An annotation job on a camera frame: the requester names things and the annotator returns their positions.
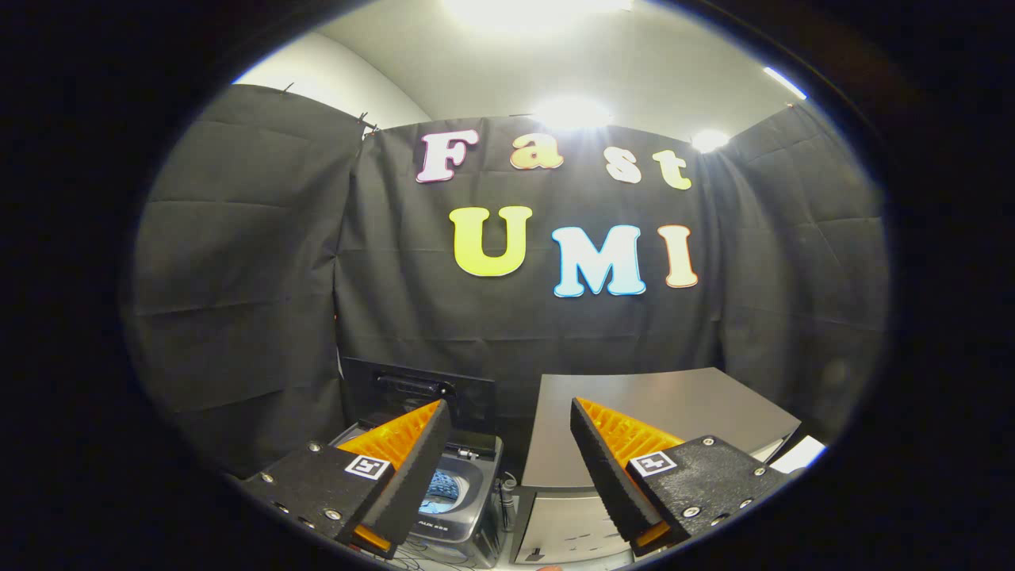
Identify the black backdrop cloth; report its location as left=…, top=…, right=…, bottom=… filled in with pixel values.
left=123, top=83, right=889, bottom=477

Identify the grey washing machine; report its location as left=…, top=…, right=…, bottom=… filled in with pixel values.
left=329, top=357, right=508, bottom=568

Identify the light blue polo shirt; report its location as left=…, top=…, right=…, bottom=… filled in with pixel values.
left=420, top=469, right=461, bottom=515

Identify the white paper sheet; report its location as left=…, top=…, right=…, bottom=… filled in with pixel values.
left=769, top=435, right=827, bottom=474

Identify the dark washing machine lid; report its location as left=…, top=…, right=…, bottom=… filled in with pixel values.
left=341, top=357, right=498, bottom=457

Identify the grey cabinet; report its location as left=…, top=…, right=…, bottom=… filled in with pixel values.
left=511, top=367, right=803, bottom=565

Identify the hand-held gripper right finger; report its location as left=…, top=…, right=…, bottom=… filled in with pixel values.
left=570, top=397, right=794, bottom=556

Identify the large ceiling light panel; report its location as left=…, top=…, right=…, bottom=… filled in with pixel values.
left=444, top=0, right=635, bottom=33

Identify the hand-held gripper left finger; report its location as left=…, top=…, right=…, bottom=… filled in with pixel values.
left=242, top=399, right=453, bottom=558

